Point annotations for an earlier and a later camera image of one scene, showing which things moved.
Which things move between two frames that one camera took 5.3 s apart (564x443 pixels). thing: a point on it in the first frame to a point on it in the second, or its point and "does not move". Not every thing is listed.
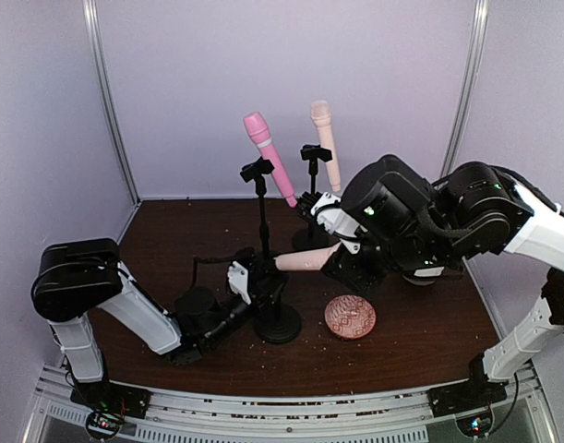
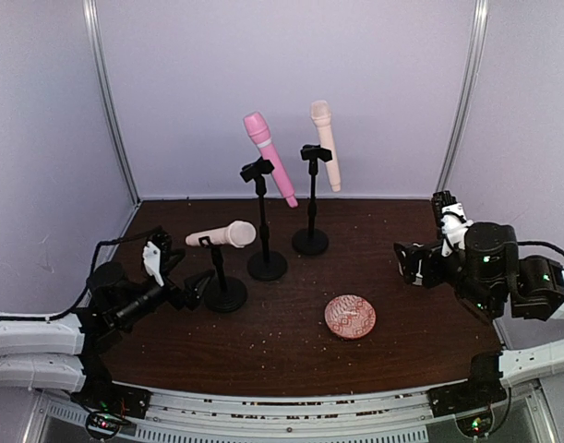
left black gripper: x=261 y=281 to x=176 y=291
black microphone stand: x=258 y=170 does not move
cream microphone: x=308 y=261 to x=237 y=233
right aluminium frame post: x=475 y=64 does not move
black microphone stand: x=280 y=323 to x=222 y=293
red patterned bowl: x=350 y=317 does not move
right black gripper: x=342 y=266 to x=420 y=264
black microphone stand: x=312 y=235 does not move
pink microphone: x=259 y=129 does not move
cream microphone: x=321 y=113 does not move
